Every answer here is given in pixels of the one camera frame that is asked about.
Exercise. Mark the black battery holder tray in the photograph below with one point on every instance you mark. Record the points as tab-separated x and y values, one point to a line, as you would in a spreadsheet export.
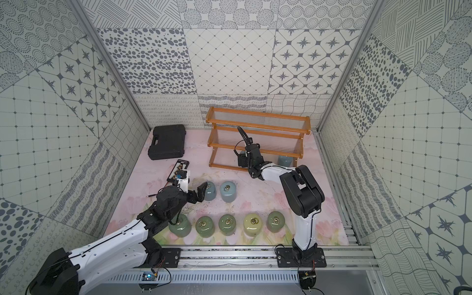
180	165

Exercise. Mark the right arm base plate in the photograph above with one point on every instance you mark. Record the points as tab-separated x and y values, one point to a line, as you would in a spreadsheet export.
288	257

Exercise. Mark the wooden three-tier shelf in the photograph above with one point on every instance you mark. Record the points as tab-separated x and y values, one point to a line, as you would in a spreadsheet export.
277	134

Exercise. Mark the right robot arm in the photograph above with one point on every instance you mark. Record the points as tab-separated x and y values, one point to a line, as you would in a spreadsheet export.
303	194

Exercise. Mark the aluminium mounting rail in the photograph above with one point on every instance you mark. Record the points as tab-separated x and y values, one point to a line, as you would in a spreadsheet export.
352	257

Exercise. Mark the cream yellow canister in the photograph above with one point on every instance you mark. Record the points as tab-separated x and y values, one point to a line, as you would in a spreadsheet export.
252	225

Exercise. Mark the floral pink table mat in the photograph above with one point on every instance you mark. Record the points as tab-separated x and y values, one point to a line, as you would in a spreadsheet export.
253	196

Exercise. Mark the red black test lead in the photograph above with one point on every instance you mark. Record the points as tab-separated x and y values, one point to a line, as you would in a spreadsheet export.
155	195

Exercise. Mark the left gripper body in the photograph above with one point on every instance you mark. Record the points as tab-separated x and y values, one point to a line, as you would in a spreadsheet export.
193	195

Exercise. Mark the green circuit board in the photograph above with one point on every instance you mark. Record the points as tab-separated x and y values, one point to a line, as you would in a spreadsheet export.
148	281

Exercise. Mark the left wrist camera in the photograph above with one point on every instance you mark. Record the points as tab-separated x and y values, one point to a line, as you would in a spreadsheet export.
181	180

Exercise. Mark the green canister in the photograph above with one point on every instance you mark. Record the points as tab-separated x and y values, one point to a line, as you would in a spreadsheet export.
205	227
275	222
180	226
227	224

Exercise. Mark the black plastic tool case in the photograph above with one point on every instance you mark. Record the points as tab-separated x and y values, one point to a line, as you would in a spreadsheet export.
167	142

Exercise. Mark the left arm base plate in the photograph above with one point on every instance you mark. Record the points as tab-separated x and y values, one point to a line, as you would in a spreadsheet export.
165	257

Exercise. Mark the black connector module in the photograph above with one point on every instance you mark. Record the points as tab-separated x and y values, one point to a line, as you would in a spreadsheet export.
307	279

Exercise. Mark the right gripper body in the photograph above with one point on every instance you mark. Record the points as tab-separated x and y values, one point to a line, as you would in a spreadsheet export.
245	162

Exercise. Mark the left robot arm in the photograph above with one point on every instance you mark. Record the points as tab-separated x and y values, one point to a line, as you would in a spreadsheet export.
80	270

